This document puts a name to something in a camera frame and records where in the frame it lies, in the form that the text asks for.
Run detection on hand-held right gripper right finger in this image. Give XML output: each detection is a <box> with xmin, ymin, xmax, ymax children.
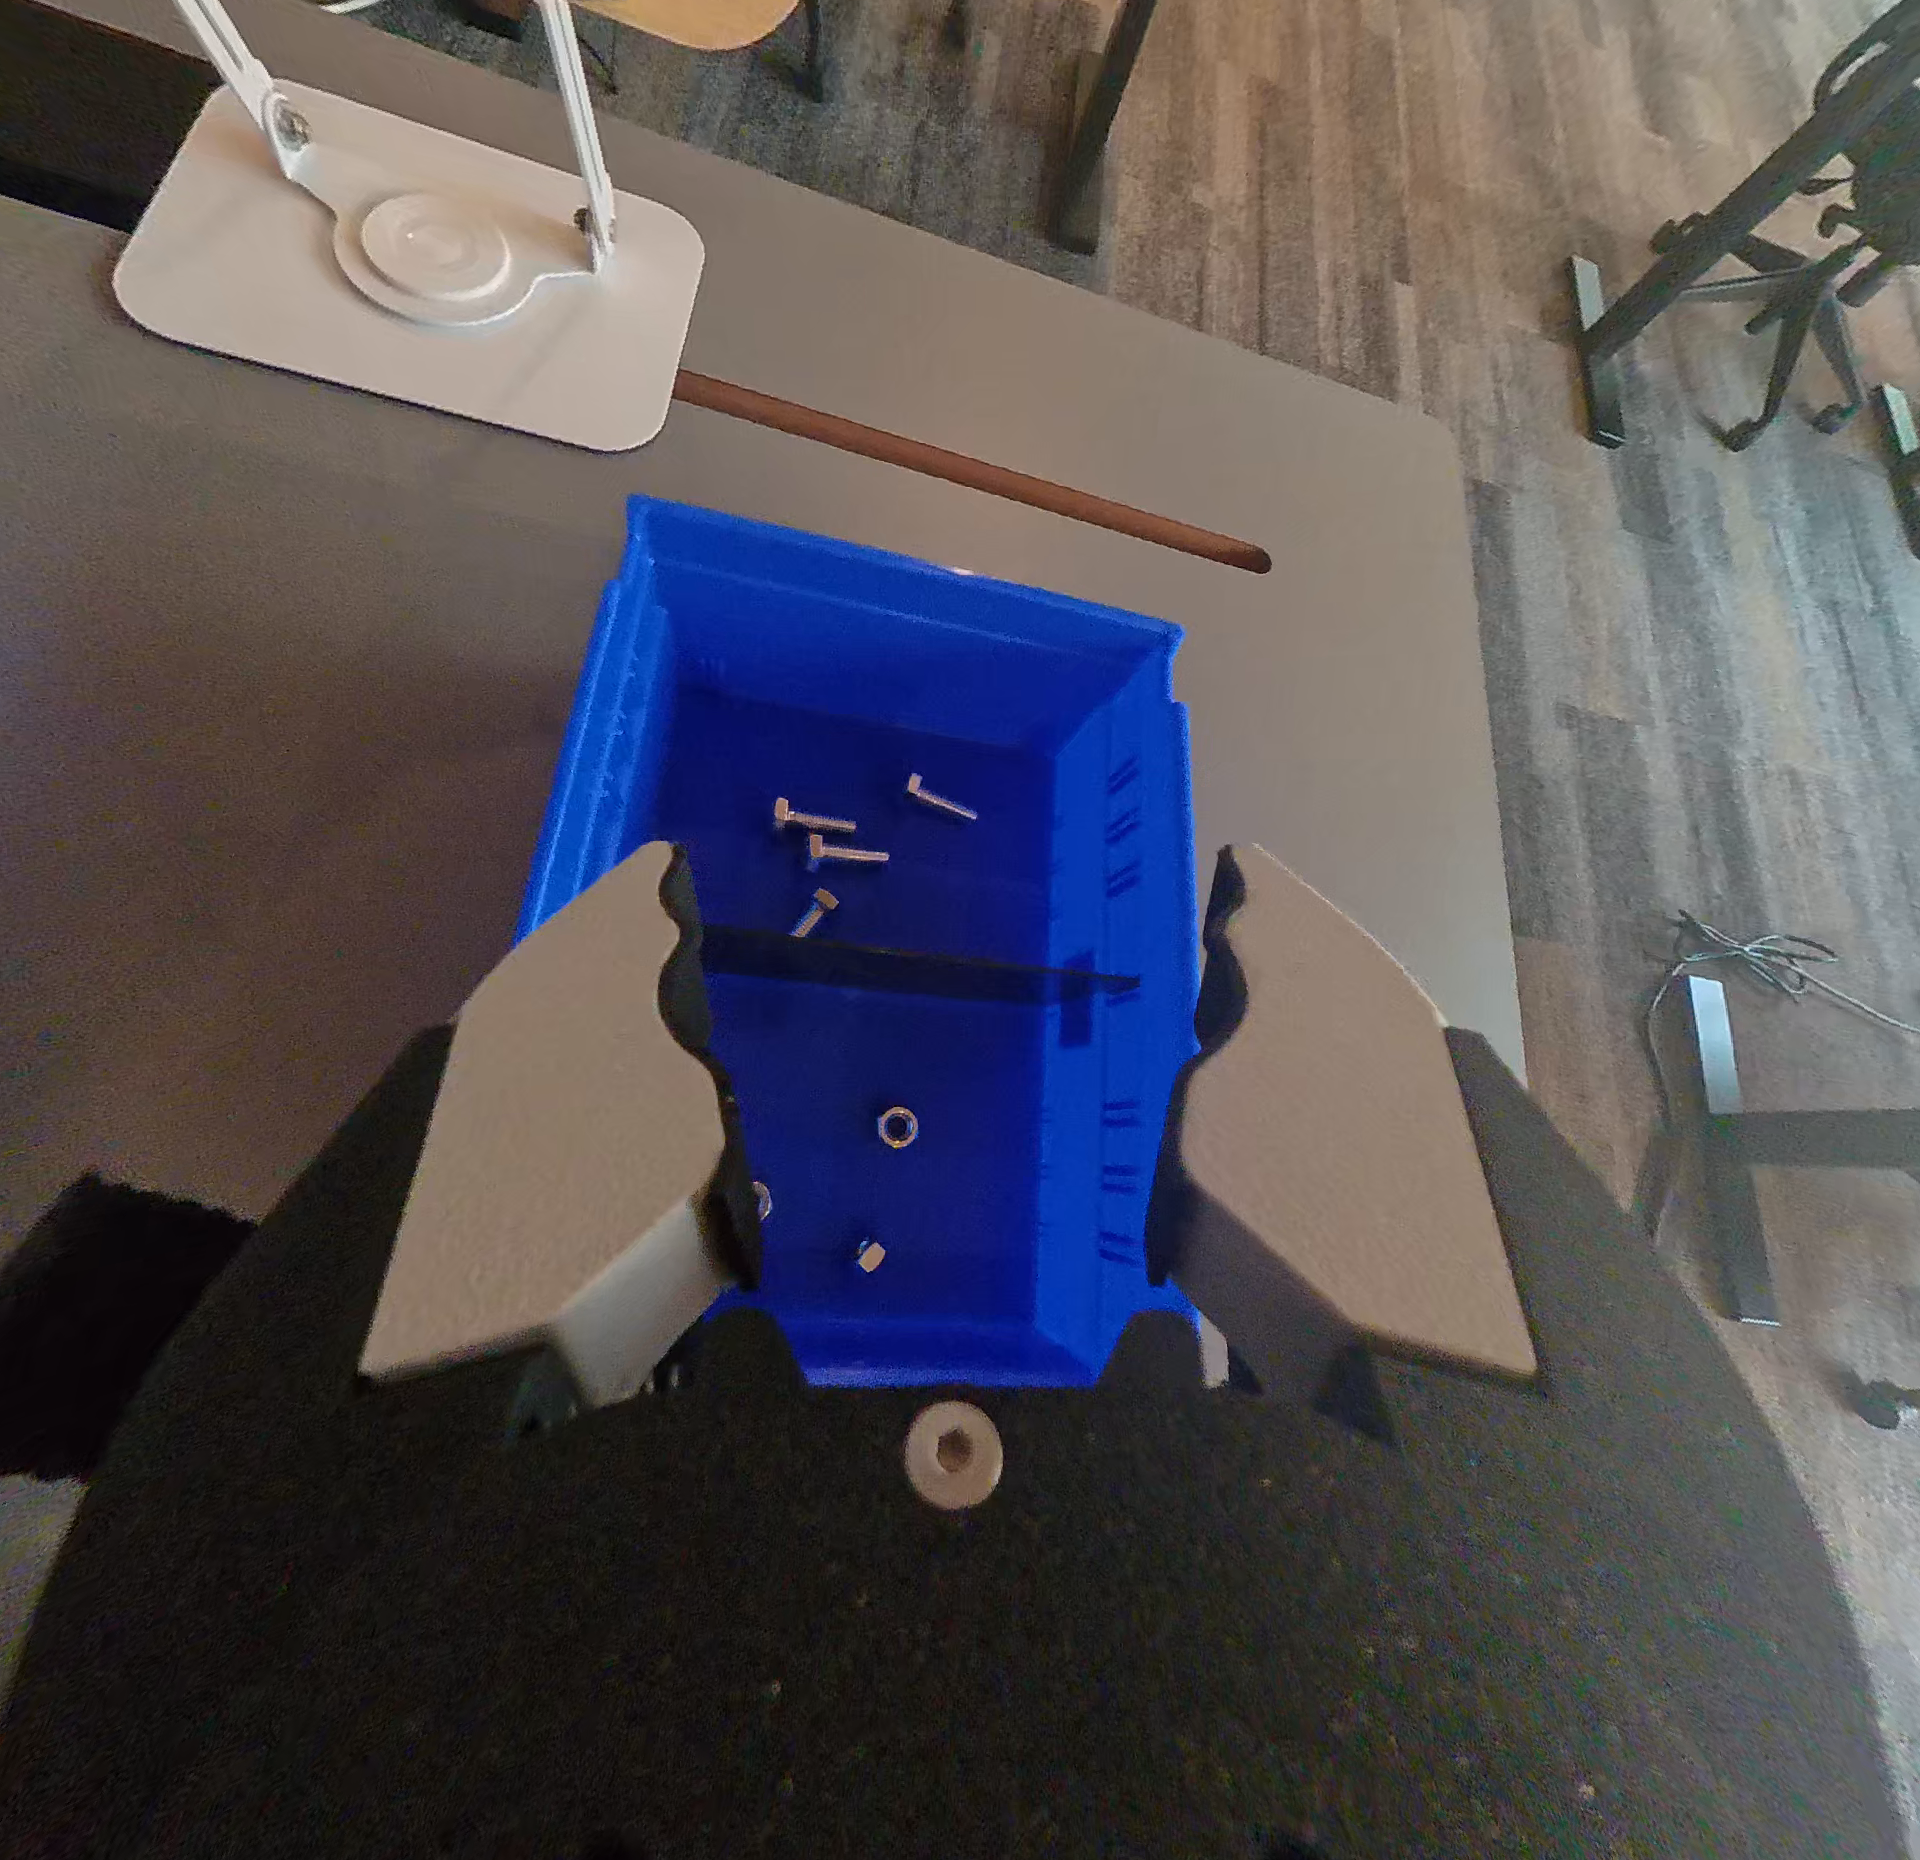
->
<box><xmin>1145</xmin><ymin>838</ymin><xmax>1542</xmax><ymax>1411</ymax></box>

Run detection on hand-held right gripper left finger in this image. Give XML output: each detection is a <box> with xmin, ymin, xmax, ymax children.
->
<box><xmin>358</xmin><ymin>837</ymin><xmax>771</xmax><ymax>1416</ymax></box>

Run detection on blue plastic parts bin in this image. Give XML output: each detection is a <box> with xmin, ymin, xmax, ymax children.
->
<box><xmin>513</xmin><ymin>491</ymin><xmax>1206</xmax><ymax>1391</ymax></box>

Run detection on black desk foot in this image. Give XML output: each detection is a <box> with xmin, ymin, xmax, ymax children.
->
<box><xmin>1633</xmin><ymin>972</ymin><xmax>1920</xmax><ymax>1325</ymax></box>

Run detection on black desk leg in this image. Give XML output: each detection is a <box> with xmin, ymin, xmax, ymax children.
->
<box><xmin>1049</xmin><ymin>0</ymin><xmax>1191</xmax><ymax>255</ymax></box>

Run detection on grey floor cables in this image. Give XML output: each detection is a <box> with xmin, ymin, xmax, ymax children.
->
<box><xmin>1649</xmin><ymin>910</ymin><xmax>1920</xmax><ymax>1039</ymax></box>

